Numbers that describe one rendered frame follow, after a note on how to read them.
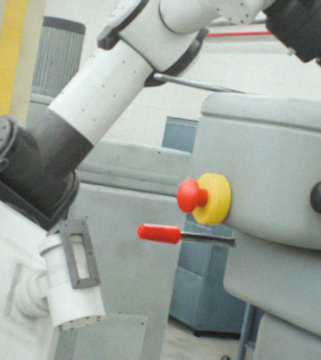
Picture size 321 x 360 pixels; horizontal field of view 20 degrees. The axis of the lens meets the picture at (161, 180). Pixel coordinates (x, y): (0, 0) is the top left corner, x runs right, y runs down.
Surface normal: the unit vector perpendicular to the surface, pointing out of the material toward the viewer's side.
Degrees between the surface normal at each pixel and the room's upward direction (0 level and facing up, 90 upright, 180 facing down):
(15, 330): 58
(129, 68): 92
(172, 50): 104
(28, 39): 90
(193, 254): 90
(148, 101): 90
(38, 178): 99
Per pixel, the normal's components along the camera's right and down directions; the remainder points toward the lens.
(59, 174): 0.50, 0.37
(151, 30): 0.10, 0.33
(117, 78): 0.28, 0.14
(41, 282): -0.65, -0.08
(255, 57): -0.88, -0.14
